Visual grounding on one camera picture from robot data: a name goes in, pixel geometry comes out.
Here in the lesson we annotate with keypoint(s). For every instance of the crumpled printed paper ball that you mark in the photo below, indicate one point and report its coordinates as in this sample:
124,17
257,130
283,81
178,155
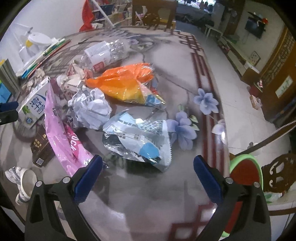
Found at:
74,79

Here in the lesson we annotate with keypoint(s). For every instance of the red flower pot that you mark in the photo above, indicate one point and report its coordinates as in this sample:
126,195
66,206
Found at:
256,89

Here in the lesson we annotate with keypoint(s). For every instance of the stack of books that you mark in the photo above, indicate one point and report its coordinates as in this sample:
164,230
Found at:
9,78

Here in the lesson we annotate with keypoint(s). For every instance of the blue yellow book holder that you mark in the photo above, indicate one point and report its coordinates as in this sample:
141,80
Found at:
4,91

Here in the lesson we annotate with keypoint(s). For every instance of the white blue milk carton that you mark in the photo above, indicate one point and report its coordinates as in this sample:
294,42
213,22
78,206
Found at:
31,109

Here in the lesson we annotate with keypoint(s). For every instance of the dark brown cigarette pack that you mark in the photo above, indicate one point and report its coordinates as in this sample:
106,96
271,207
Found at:
42,151

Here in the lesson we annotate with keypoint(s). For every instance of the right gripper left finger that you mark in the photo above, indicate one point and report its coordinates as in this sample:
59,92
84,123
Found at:
42,220

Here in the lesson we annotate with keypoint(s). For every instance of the wooden chair beside bin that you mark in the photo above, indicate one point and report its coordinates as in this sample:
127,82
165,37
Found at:
279,175

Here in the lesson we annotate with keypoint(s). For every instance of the red cloth on rack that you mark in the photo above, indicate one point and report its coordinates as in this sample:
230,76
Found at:
87,17

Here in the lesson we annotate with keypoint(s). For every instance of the small white table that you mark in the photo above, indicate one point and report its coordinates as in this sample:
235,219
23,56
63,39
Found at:
209,29

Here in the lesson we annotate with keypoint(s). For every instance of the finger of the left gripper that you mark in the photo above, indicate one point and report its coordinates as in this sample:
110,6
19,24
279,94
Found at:
9,106

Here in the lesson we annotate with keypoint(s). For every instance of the white paper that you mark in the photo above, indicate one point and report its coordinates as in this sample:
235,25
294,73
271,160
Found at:
88,108

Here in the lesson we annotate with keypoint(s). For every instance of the framed picture on cabinet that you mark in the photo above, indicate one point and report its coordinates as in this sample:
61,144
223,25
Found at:
254,58

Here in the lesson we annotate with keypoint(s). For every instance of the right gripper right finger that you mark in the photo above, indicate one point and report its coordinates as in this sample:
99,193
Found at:
253,222

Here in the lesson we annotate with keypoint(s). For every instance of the coloured pencils bundle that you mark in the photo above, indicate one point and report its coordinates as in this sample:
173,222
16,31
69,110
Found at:
30,68

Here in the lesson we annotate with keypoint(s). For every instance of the tissue box on floor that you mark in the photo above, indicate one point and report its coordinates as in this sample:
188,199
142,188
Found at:
255,102

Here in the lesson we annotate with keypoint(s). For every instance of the orange plastic bag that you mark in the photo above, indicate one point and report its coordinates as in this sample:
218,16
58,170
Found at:
130,83

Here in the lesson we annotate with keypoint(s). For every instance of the crushed clear plastic bottle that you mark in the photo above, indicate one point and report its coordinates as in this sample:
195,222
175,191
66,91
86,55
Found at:
101,55

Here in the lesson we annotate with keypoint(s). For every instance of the red green trash bin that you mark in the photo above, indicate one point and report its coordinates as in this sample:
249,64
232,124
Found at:
245,170

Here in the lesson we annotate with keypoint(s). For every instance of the floral paper cup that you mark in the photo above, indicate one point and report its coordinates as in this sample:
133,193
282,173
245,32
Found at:
25,179

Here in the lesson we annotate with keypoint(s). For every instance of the white tv cabinet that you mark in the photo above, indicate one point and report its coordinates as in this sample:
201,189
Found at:
241,64

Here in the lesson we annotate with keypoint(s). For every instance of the silver blue foil wrapper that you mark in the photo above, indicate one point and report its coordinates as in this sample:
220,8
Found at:
139,140

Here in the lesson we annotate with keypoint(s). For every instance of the crumpled silver paper ball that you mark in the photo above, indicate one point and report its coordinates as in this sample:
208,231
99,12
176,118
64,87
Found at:
37,77

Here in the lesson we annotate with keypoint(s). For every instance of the white magazine rack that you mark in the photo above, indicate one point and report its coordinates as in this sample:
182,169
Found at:
110,14

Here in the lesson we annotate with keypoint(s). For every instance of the white desk lamp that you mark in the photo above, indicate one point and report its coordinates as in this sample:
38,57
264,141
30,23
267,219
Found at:
32,44

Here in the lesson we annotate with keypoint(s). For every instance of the wall mounted television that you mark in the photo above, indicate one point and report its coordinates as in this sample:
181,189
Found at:
255,25

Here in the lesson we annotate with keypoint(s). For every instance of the pink snack bag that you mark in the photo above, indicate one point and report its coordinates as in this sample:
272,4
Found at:
67,147

